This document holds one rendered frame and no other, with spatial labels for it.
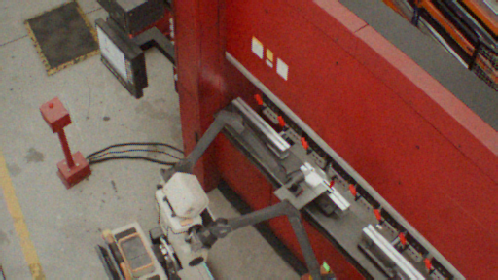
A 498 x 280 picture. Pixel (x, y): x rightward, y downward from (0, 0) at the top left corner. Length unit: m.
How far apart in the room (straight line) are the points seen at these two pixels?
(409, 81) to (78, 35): 4.15
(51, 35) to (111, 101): 1.11
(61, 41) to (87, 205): 1.87
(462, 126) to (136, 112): 3.48
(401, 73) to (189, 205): 1.33
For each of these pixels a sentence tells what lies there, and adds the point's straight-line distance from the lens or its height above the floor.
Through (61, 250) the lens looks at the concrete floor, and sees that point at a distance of 5.02.
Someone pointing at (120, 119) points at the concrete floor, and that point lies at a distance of 5.62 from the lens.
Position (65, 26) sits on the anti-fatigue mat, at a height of 0.01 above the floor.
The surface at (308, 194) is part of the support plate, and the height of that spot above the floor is 1.00.
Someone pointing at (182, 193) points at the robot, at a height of 1.37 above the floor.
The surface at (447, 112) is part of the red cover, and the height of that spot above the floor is 2.30.
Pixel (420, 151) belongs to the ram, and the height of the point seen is 1.94.
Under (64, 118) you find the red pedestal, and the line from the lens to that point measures 4.71.
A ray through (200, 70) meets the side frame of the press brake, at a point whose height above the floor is 1.35.
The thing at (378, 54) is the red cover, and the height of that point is 2.29.
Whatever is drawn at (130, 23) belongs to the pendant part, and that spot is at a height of 1.84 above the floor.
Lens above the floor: 4.31
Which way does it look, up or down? 53 degrees down
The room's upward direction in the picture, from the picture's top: 1 degrees clockwise
